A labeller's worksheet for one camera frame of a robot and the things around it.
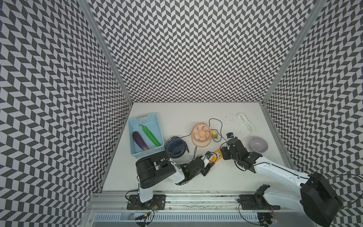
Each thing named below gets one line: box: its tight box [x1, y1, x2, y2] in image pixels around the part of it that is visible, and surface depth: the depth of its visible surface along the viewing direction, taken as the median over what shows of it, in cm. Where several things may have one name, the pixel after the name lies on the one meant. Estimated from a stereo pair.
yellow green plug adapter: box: [211, 130, 218, 140], surface depth 98 cm
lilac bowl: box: [249, 136, 269, 154], surface depth 91 cm
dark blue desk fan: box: [164, 135, 190, 159], surface depth 85 cm
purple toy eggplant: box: [132, 130, 149, 151], surface depth 96 cm
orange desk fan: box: [191, 122, 213, 149], surface depth 93 cm
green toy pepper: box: [138, 124, 161, 147], surface depth 100 cm
